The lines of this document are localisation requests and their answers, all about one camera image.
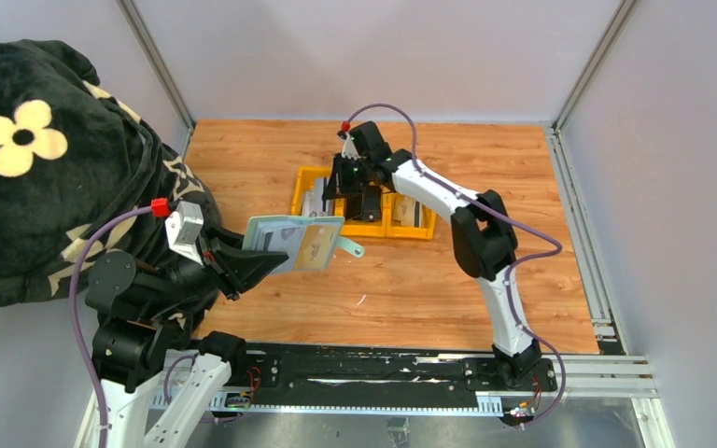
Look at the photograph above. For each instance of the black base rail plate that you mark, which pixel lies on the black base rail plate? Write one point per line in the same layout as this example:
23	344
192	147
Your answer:
355	378

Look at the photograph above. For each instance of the aluminium frame post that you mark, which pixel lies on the aluminium frame post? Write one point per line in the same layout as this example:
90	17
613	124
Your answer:
613	29
134	18

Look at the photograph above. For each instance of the left aluminium frame post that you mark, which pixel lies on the left aluminium frame post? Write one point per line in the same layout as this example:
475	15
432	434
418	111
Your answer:
134	18

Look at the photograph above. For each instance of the right aluminium frame post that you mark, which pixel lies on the right aluminium frame post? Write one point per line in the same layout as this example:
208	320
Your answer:
613	29

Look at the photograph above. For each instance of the silver cards in left bin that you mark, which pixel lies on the silver cards in left bin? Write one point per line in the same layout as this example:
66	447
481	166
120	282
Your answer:
313	205

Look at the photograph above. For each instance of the beige cards in right bin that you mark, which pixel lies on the beige cards in right bin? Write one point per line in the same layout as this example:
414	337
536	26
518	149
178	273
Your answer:
408	212

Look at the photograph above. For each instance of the green card holder wallet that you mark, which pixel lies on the green card holder wallet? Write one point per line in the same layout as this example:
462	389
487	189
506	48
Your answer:
309	242

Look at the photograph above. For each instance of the right yellow bin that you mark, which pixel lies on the right yellow bin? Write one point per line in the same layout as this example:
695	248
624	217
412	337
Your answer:
396	232

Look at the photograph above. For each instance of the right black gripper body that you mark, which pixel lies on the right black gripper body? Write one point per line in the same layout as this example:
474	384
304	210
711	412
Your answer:
348	179

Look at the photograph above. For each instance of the middle yellow bin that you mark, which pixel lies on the middle yellow bin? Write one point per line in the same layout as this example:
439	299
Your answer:
360	229

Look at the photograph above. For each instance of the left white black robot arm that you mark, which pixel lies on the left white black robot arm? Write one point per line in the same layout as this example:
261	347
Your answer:
146	311

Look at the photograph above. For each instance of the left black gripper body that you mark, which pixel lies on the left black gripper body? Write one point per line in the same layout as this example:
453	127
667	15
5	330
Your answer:
223	268

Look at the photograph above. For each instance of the black floral blanket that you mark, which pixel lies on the black floral blanket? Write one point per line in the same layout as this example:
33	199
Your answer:
76	164

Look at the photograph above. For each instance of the black card holder in bin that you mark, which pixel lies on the black card holder in bin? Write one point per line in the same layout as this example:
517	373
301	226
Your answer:
366	207

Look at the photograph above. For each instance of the left yellow bin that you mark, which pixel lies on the left yellow bin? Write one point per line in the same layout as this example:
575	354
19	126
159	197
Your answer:
331	226

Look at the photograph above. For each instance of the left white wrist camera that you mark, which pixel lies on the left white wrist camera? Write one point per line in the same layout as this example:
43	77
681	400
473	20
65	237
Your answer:
183	228

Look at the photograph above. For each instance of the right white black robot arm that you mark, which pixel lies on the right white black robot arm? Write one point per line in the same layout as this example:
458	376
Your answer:
483	238

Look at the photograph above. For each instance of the yellow bin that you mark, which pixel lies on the yellow bin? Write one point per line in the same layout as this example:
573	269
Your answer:
396	232
331	226
360	229

